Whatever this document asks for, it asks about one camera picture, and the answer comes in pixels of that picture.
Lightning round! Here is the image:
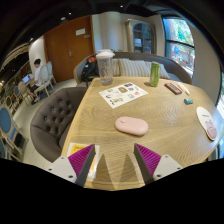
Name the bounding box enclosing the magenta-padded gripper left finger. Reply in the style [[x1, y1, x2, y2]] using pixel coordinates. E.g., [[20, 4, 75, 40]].
[[45, 143, 97, 188]]

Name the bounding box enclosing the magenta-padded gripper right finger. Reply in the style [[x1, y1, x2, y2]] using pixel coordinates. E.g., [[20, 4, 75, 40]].
[[133, 143, 184, 185]]

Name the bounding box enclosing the pink computer mouse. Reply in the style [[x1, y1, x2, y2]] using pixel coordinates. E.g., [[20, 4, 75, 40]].
[[114, 116, 150, 137]]

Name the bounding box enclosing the round white mouse pad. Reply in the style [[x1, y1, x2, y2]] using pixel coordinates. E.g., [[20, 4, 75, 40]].
[[195, 106, 218, 142]]

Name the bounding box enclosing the yellow paper booklet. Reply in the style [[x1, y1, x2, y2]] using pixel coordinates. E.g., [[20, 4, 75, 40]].
[[66, 142, 100, 178]]

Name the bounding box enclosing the grey tufted armchair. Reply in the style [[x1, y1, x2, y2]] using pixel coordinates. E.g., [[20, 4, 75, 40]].
[[29, 86, 88, 164]]

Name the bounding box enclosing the group of blue chairs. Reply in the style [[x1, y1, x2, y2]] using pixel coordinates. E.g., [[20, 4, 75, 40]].
[[0, 76, 31, 161]]

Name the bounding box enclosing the white tube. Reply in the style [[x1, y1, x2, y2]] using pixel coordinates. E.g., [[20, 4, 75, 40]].
[[176, 82, 191, 97]]

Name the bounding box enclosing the white sticker sheet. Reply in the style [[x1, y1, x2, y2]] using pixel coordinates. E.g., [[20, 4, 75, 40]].
[[98, 81, 149, 110]]

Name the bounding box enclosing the white wooden chair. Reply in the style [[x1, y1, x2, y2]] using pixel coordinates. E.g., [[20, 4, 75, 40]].
[[33, 61, 58, 98]]

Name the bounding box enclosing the green drink can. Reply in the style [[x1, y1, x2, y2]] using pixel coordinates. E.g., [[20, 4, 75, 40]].
[[149, 61, 162, 88]]

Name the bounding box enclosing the striped cushion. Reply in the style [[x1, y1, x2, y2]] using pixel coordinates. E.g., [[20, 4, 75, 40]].
[[118, 58, 151, 78], [111, 58, 122, 77], [144, 61, 172, 80]]

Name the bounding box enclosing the laptop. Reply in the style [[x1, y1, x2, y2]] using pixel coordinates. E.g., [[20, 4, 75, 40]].
[[22, 73, 32, 84]]

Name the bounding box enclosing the person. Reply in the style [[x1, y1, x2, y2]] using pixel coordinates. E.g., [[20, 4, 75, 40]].
[[28, 58, 44, 104]]

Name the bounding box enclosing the grey curved sofa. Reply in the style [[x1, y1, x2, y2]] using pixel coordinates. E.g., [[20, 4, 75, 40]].
[[73, 51, 193, 88]]

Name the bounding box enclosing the black backpack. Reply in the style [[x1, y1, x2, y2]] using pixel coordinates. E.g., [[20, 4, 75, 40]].
[[80, 55, 100, 83]]

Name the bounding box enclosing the clear shaker bottle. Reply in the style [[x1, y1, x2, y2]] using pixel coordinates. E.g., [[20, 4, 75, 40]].
[[95, 49, 116, 86]]

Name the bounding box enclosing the brown wooden door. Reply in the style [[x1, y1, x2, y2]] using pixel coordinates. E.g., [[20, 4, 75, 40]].
[[44, 14, 95, 84]]

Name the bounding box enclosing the black framed window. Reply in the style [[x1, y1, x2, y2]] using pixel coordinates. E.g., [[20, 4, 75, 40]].
[[162, 17, 196, 76]]

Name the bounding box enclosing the arched glass cabinet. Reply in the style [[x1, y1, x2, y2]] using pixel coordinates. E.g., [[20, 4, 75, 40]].
[[125, 18, 156, 55]]

